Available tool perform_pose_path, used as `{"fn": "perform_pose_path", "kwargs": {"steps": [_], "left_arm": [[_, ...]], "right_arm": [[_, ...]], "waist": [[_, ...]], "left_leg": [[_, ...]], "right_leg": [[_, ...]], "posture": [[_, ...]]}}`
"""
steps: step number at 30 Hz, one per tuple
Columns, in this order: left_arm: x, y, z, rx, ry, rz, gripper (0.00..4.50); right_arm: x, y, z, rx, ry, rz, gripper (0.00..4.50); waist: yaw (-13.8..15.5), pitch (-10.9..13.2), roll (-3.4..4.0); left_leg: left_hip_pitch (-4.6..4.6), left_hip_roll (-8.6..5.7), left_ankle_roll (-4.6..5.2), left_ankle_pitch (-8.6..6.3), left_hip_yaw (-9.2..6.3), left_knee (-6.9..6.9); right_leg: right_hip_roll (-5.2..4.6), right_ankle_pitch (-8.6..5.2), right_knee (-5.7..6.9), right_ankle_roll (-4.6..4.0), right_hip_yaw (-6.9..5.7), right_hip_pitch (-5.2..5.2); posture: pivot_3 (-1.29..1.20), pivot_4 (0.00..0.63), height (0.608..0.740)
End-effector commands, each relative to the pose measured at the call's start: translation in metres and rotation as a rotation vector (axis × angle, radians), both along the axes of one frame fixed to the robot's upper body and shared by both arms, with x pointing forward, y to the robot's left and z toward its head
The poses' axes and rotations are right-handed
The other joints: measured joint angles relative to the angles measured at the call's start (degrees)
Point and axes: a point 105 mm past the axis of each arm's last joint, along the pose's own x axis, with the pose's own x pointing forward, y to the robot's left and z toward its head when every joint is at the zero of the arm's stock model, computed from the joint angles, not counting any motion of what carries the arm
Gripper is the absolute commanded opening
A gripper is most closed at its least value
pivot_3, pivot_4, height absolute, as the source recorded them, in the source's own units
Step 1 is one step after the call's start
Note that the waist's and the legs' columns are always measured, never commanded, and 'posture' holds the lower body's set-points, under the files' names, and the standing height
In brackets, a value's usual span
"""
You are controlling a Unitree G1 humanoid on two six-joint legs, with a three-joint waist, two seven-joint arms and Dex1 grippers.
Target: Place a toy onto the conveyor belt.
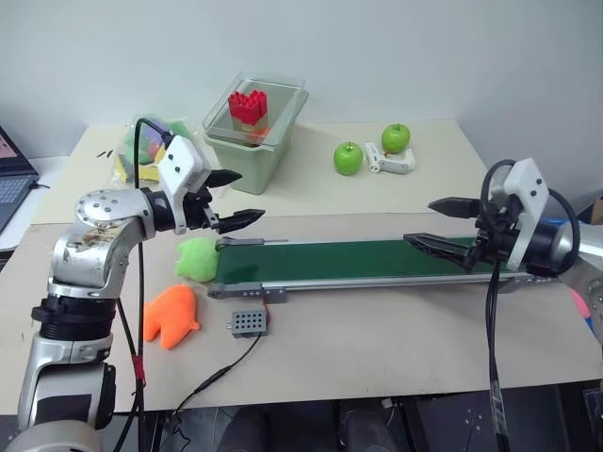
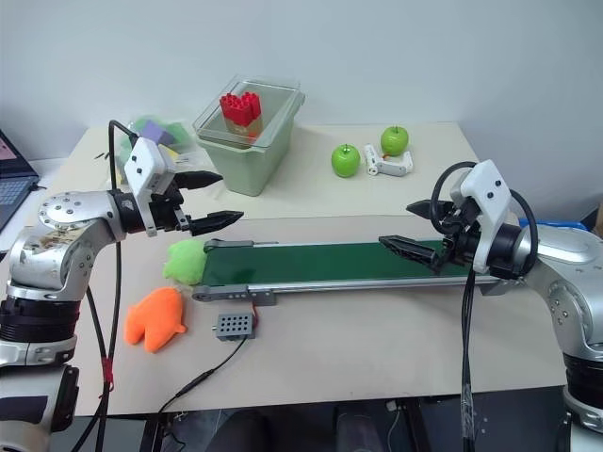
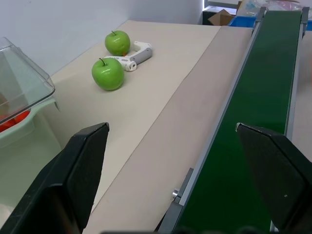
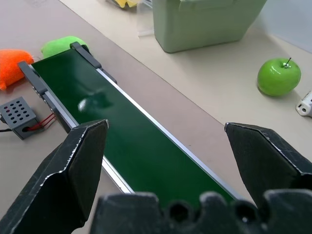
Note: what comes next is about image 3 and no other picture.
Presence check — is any green apple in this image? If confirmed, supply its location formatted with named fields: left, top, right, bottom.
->
left=91, top=58, right=125, bottom=91
left=104, top=30, right=131, bottom=56

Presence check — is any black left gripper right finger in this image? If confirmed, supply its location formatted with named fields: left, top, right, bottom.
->
left=235, top=122, right=312, bottom=232

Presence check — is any clear plastic lid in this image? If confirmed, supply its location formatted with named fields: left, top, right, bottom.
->
left=0, top=37, right=56, bottom=120

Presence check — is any green conveyor belt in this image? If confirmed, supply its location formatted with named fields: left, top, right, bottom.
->
left=158, top=6, right=310, bottom=234

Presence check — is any orange item in bin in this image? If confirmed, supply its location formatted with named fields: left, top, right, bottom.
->
left=0, top=111, right=31, bottom=132

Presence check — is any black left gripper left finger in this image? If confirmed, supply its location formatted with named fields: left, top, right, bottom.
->
left=0, top=122, right=110, bottom=234

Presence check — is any blue plastic crate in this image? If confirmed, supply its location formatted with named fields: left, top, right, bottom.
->
left=228, top=16, right=258, bottom=27

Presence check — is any brown cardboard box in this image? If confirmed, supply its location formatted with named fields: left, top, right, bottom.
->
left=202, top=7, right=238, bottom=26

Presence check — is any pale green plastic bin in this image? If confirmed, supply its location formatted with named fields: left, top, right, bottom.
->
left=0, top=94, right=57, bottom=234

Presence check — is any beige table mat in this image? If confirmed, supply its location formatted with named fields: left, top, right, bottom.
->
left=81, top=25, right=255, bottom=234

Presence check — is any white grey handheld gun tool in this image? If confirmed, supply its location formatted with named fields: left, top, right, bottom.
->
left=103, top=40, right=154, bottom=72

